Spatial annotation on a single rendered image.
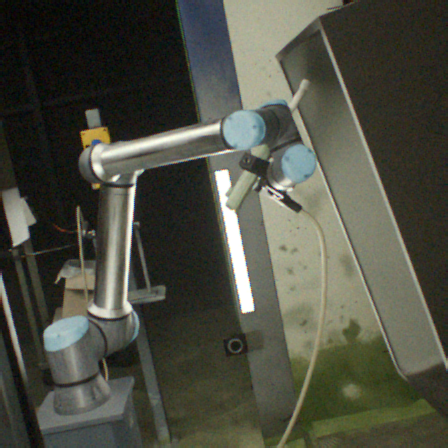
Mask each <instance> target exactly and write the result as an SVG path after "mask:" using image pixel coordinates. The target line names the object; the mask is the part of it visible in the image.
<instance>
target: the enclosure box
mask: <svg viewBox="0 0 448 448"><path fill-rule="evenodd" d="M275 58H276V60H277V63H278V66H279V68H280V71H281V73H282V76H283V79H284V81H285V84H286V86H287V89H288V91H289V94H290V97H291V99H293V98H294V96H295V95H296V93H297V91H298V90H299V88H300V84H301V83H302V81H303V80H308V81H309V82H310V83H311V87H310V89H309V90H308V91H307V92H306V93H305V94H304V96H303V98H302V99H301V101H300V102H299V104H298V106H297V107H296V112H297V115H298V117H299V120H300V122H301V125H302V127H303V130H304V133H305V135H306V138H307V140H308V143H309V146H310V148H311V150H312V151H313V153H314V154H315V157H316V164H317V166H318V169H319V171H320V174H321V176H322V179H323V182H324V184H325V187H326V189H327V192H328V194H329V197H330V200H331V202H332V205H333V207H334V210H336V213H337V215H338V218H339V220H340V223H341V225H342V228H343V231H344V233H345V236H346V238H347V241H348V243H349V246H350V249H351V252H352V255H353V257H354V260H355V263H356V265H357V268H358V270H359V273H360V275H361V278H362V281H363V283H364V286H365V288H366V291H367V293H368V296H369V299H370V301H371V304H372V306H373V309H374V311H375V314H376V317H377V319H378V322H379V323H378V324H379V327H380V330H381V332H382V335H383V337H384V340H385V342H386V345H387V348H388V350H389V353H390V355H391V358H392V360H393V363H394V366H395V368H396V371H397V373H398V374H399V375H400V376H401V377H402V378H403V379H404V380H405V381H406V382H407V383H408V384H409V385H410V386H411V387H412V388H413V389H414V390H415V391H416V392H417V393H418V394H419V395H420V396H421V397H422V398H423V399H424V400H425V401H427V402H428V403H430V404H431V405H432V406H433V407H434V408H435V409H436V410H437V411H438V412H439V413H440V414H441V415H442V416H443V417H444V418H445V419H446V420H447V421H448V0H357V1H355V2H352V3H350V4H348V5H345V6H343V7H340V8H338V9H336V10H333V11H331V12H329V13H324V14H321V15H319V16H317V17H316V18H315V19H314V20H313V21H312V22H311V23H310V24H309V25H308V26H307V27H305V28H304V29H303V30H302V31H301V32H300V33H299V34H298V35H297V36H296V37H294V38H293V39H292V40H291V41H290V42H289V43H288V44H287V45H286V46H285V47H284V48H282V49H281V50H280V51H279V52H278V53H277V54H276V55H275Z"/></svg>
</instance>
